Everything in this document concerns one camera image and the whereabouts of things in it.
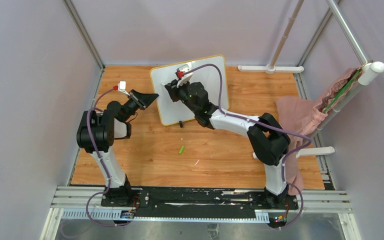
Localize white rack side foot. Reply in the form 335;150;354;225
252;146;336;161

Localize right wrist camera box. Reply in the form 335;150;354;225
175;63;193;88

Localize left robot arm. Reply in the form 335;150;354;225
76;89;159;207

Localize green clothes hanger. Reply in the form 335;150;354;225
318;67;362;114

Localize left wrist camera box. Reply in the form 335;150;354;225
117;81;130;97

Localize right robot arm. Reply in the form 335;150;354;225
164;79;291;209

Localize white clothes rack base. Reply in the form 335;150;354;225
237;64;304;74

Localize green marker cap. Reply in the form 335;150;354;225
178;145;185;155

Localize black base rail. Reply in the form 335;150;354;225
100;186;299;219

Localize yellow framed whiteboard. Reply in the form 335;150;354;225
150;54;230;126

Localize pink cloth shorts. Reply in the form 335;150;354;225
276;68;361;191

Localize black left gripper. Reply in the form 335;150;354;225
122;90;158;122

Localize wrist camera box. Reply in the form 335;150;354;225
117;81;130;97
175;63;193;88

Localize silver clothes rack pole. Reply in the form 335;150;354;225
268;0;304;69

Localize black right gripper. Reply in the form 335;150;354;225
165;77;199;115

